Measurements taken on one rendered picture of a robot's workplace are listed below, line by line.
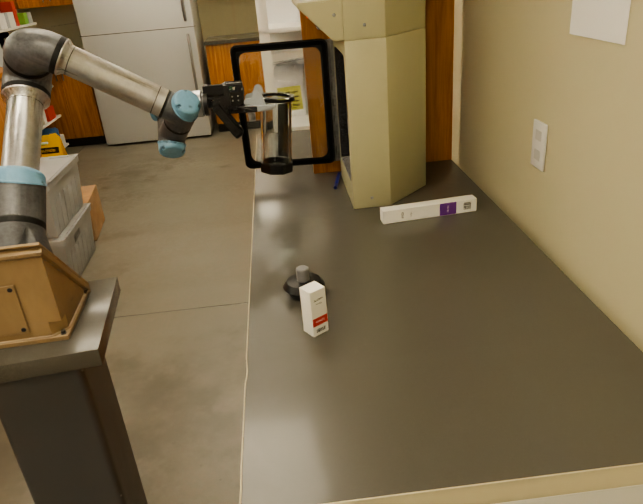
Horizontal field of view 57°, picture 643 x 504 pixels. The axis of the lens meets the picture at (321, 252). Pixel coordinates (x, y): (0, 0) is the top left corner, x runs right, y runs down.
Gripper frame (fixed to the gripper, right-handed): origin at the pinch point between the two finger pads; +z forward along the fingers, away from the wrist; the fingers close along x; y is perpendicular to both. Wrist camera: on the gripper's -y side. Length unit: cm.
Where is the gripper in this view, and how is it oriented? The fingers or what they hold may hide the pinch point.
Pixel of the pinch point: (273, 104)
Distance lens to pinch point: 178.5
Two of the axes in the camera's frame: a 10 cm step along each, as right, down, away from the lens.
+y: -0.7, -9.0, -4.3
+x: -0.8, -4.3, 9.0
